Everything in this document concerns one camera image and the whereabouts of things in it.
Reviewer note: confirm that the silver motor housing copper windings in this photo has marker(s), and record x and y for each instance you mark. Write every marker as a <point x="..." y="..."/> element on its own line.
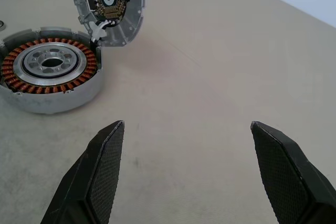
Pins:
<point x="52" y="103"/>

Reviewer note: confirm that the silver spoked rotor disc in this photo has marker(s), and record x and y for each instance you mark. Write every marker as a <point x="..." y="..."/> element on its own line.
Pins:
<point x="2" y="26"/>

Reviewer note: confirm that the silver motor cover circuit board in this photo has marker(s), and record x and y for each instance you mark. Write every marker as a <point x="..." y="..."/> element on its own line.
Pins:
<point x="131" y="24"/>

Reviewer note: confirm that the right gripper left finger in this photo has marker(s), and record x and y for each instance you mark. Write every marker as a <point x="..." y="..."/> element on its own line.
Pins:
<point x="86" y="182"/>

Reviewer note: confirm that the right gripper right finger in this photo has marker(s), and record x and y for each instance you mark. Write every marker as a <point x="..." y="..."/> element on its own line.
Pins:
<point x="288" y="182"/>

